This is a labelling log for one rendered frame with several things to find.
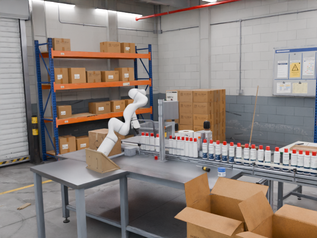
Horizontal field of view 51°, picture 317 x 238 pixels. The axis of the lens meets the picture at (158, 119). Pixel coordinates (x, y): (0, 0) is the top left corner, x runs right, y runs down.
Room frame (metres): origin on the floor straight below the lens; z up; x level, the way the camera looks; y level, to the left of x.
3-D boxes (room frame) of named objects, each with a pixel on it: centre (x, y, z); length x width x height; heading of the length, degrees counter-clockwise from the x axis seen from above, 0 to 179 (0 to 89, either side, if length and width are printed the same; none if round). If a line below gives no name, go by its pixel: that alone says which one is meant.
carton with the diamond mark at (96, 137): (3.88, 0.64, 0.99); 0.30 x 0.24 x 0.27; 48
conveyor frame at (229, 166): (3.71, -0.08, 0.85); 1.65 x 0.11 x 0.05; 52
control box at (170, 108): (3.57, -0.12, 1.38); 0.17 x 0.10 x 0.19; 107
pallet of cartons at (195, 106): (7.62, -0.85, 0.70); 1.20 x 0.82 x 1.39; 52
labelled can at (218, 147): (3.31, -0.59, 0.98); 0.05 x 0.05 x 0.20
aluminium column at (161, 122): (3.56, -0.03, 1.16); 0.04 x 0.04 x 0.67; 52
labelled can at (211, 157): (3.36, -0.53, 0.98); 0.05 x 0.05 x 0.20
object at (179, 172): (3.86, -0.05, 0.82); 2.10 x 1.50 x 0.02; 52
